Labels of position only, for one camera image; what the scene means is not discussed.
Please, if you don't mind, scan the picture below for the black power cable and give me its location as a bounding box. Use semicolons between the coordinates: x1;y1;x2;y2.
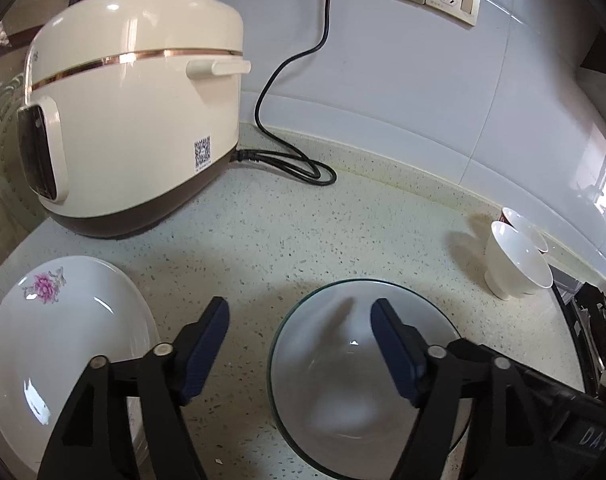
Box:
229;0;348;188

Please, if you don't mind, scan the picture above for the plain white bowl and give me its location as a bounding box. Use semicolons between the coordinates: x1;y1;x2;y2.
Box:
484;221;553;300

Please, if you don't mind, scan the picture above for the cream rice cooker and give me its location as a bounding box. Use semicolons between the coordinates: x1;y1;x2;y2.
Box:
18;0;251;238

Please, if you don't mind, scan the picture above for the red and white bowl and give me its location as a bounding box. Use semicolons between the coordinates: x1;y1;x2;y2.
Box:
500;207;549;254

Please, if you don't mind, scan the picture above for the floral white plate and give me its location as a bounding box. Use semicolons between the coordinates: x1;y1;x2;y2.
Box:
0;256;160;471

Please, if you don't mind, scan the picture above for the black gas stove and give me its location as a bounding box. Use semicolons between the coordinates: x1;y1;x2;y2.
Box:
551;266;606;403

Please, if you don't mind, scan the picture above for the large green-rimmed white bowl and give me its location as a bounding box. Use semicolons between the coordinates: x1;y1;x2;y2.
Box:
268;278;460;479

